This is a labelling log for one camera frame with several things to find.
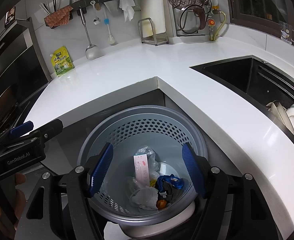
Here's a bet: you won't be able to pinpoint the white hanging cloth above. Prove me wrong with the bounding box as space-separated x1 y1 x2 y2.
119 0 135 22

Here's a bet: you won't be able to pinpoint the blue lanyard with clip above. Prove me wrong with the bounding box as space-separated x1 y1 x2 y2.
154 173 185 198

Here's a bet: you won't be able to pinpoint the chopsticks in holder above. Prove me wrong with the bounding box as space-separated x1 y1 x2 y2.
39 0 62 16

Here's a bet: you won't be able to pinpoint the orange peel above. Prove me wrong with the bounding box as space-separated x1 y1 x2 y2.
156 199 167 210

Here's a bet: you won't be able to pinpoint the white tissue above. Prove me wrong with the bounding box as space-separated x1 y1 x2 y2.
125 177 158 211

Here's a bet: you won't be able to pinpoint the orange checkered rag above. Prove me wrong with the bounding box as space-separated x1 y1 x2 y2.
44 5 73 29

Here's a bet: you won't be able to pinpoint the dark framed window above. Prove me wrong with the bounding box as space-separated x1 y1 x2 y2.
228 0 294 37

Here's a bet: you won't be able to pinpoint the white dishes in sink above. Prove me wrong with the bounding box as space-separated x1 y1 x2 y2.
266 100 294 135

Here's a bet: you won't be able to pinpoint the black dish rack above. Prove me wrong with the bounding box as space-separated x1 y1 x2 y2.
168 0 212 35

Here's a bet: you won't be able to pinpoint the steel cutting board rack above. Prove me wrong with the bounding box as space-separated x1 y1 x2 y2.
138 17 169 46

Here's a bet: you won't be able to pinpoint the grey perforated trash basket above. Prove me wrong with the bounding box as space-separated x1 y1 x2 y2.
77 105 208 225

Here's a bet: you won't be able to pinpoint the white cutting board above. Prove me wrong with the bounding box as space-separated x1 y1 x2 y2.
140 0 166 34

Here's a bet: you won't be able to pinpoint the dark grey cloth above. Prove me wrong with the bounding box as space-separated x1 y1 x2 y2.
161 184 181 204

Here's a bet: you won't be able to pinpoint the blue white bottle brush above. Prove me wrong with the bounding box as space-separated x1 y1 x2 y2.
103 7 116 45

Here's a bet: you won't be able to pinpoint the clear plastic bag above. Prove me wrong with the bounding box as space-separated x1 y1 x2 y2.
134 146 160 180

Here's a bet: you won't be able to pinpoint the glass mug with print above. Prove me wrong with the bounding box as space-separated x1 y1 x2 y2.
280 21 294 44

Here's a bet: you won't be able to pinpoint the yellow gas hose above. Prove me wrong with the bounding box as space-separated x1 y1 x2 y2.
208 4 227 42

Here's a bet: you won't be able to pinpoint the left hand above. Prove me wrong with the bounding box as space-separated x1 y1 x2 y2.
0 173 26 239

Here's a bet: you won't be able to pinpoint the black kitchen sink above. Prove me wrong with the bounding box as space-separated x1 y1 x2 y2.
191 55 294 144

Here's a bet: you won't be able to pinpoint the steel spatula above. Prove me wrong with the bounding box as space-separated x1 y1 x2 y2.
78 7 103 61

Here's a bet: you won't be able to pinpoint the yellow green seasoning pouch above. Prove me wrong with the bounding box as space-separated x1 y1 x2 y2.
51 46 74 76

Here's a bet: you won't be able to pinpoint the pink paper leaflet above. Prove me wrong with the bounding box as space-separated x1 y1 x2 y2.
133 154 150 186

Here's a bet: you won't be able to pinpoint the small steel ladle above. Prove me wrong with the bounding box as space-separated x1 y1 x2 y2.
90 0 101 25

